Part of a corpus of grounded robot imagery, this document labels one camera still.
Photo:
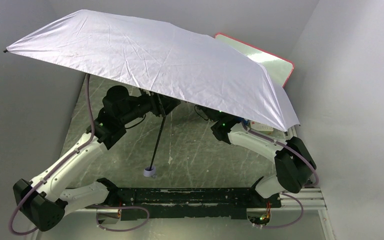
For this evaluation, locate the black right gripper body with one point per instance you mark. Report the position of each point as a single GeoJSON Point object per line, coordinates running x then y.
{"type": "Point", "coordinates": [205, 112]}

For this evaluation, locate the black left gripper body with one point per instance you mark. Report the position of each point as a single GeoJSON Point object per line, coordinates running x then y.
{"type": "Point", "coordinates": [160, 105]}

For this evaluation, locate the lilac and black folding umbrella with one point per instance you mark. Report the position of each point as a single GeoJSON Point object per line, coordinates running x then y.
{"type": "Point", "coordinates": [161, 57]}

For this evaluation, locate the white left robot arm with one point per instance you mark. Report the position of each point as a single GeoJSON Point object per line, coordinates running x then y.
{"type": "Point", "coordinates": [46, 199]}

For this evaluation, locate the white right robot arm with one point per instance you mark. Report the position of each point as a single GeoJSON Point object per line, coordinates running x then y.
{"type": "Point", "coordinates": [293, 163]}

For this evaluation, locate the white paper box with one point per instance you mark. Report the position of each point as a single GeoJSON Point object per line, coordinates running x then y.
{"type": "Point", "coordinates": [256, 126]}

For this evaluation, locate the red framed whiteboard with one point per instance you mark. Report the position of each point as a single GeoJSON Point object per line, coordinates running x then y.
{"type": "Point", "coordinates": [278, 68]}

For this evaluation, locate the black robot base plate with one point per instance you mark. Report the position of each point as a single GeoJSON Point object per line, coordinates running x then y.
{"type": "Point", "coordinates": [170, 203]}

